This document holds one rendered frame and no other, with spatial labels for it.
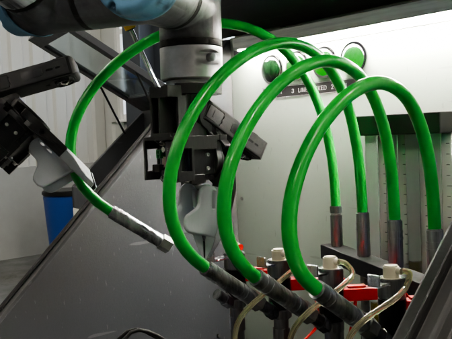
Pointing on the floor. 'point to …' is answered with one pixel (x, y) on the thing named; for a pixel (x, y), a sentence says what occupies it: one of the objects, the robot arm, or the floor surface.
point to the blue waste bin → (57, 210)
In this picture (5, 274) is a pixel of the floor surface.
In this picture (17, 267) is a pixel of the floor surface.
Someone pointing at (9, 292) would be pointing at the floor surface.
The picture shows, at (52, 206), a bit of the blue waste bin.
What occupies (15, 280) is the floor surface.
